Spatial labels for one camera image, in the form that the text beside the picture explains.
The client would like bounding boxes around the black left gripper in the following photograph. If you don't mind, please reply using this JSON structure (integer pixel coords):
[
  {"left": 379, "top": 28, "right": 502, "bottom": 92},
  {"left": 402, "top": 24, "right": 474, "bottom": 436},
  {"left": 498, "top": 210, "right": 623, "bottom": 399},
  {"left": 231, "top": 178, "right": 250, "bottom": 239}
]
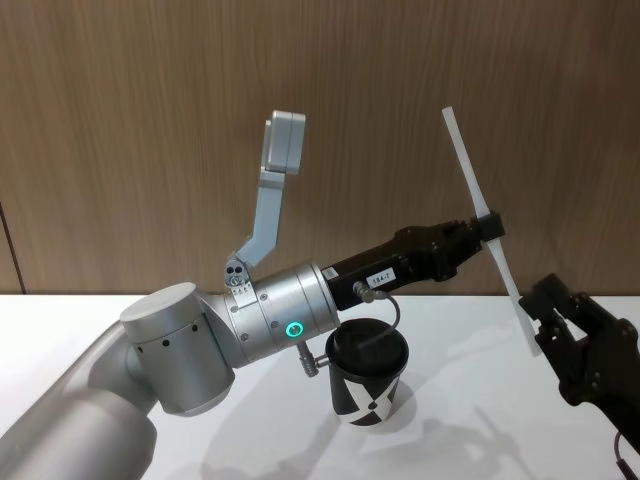
[{"left": 324, "top": 211, "right": 505, "bottom": 311}]

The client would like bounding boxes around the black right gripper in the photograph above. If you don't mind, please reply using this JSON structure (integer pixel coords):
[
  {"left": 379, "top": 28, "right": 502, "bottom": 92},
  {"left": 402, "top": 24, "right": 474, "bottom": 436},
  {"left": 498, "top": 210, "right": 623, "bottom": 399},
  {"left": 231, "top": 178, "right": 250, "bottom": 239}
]
[{"left": 517, "top": 272, "right": 640, "bottom": 437}]

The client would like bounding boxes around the white paper-wrapped straw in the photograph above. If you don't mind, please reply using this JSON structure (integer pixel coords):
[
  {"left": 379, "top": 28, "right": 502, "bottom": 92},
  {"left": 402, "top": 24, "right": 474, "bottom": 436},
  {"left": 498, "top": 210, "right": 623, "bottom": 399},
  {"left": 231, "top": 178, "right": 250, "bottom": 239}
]
[{"left": 441, "top": 105, "right": 544, "bottom": 358}]

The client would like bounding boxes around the black paper cup white pattern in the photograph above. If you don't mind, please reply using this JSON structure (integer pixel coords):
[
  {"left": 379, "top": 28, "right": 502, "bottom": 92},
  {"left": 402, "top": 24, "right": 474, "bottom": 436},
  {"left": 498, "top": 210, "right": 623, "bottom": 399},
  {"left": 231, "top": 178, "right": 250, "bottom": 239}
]
[{"left": 324, "top": 318, "right": 411, "bottom": 428}]

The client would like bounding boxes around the grey left gripper cable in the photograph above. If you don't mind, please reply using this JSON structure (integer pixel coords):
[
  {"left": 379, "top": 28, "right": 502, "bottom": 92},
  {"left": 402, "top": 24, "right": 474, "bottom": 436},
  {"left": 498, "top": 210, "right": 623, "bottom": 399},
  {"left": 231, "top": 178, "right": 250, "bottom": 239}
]
[{"left": 297, "top": 280, "right": 402, "bottom": 379}]

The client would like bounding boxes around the dark right gripper cable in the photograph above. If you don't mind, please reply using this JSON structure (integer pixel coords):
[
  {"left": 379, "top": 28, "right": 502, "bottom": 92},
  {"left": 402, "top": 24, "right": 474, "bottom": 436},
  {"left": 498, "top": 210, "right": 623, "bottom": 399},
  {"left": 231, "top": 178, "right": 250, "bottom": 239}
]
[{"left": 612, "top": 430, "right": 636, "bottom": 480}]

